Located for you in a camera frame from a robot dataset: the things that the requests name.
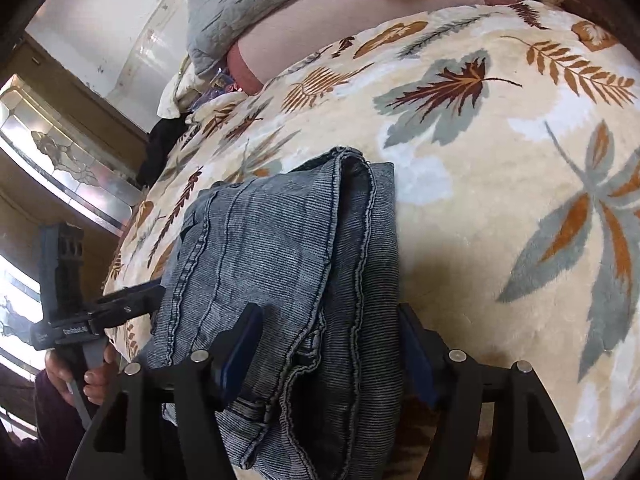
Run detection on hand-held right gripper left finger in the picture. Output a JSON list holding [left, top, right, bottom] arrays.
[[70, 302, 266, 480]]

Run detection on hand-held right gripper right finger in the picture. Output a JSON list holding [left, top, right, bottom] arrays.
[[397, 302, 586, 480]]

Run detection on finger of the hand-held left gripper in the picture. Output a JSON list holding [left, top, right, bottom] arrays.
[[95, 280, 167, 313], [92, 302, 163, 336]]

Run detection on blue denim pants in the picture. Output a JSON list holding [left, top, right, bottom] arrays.
[[135, 146, 406, 480]]

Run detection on person's left forearm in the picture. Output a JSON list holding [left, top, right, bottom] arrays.
[[27, 370, 98, 480]]

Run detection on person's left hand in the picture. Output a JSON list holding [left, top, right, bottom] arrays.
[[45, 345, 122, 407]]

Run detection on wooden wardrobe with etched mirror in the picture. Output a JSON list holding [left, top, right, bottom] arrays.
[[0, 35, 151, 391]]

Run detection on black cloth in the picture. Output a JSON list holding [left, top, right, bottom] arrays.
[[137, 117, 193, 188]]

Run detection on cream leaf print blanket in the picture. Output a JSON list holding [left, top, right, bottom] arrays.
[[102, 2, 640, 480]]

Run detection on cream cloth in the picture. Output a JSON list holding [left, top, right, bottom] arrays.
[[157, 55, 201, 118]]

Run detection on clear plastic bag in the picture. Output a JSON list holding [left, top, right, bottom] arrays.
[[210, 72, 247, 100]]

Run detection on grey quilted pillow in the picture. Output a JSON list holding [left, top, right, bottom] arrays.
[[185, 0, 386, 78]]

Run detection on pink pillow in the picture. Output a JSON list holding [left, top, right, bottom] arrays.
[[227, 0, 521, 96]]

